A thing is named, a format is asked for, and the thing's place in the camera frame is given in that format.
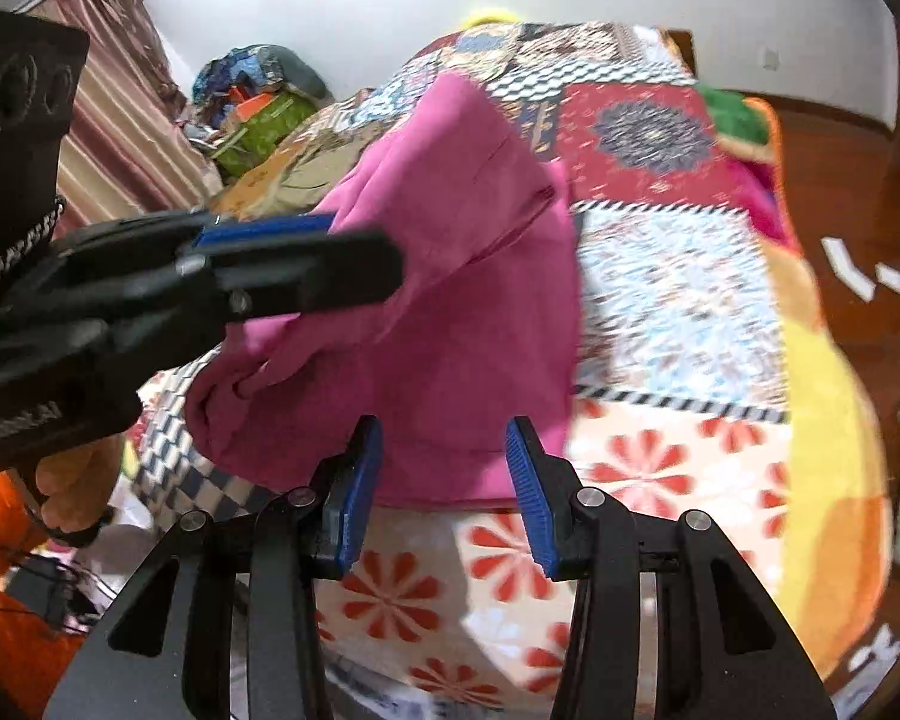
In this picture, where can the pink pants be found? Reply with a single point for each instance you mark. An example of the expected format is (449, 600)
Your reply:
(457, 315)

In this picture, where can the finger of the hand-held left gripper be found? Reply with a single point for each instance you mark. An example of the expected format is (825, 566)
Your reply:
(322, 270)
(262, 231)

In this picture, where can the orange flower print sheet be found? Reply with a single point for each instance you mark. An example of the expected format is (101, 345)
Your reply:
(645, 465)

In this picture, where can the pile of clothes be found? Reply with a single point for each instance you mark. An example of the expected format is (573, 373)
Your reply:
(270, 64)

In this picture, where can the yellow orange fleece blanket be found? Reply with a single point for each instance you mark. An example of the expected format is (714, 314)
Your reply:
(832, 427)

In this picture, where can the yellow curved object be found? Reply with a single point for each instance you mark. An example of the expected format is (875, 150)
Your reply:
(487, 15)

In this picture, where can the patchwork printed blanket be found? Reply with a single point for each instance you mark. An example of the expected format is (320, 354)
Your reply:
(682, 292)

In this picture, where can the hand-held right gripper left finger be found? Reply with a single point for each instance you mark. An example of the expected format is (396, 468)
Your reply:
(356, 495)

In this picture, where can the striped brown curtain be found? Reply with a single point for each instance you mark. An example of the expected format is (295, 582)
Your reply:
(112, 90)

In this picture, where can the white wall socket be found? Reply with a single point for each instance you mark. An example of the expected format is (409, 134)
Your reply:
(771, 58)

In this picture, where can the orange cloth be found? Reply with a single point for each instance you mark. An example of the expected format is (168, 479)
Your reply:
(0, 615)

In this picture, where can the black wristband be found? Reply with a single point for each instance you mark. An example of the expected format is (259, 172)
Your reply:
(82, 536)

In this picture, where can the wooden bed footboard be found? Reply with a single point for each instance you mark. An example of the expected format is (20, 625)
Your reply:
(682, 52)

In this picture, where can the white paper piece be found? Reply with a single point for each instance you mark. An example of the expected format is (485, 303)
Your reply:
(847, 266)
(892, 279)

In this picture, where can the person's left hand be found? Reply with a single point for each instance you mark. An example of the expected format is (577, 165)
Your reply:
(79, 487)

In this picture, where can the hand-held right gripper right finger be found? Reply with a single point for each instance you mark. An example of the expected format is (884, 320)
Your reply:
(529, 499)

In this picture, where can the green fleece cloth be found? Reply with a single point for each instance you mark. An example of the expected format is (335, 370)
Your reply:
(731, 116)

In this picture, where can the olive green cloth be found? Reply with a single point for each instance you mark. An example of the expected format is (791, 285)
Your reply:
(319, 176)

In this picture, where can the green patterned bag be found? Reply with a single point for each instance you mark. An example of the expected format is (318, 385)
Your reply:
(270, 127)

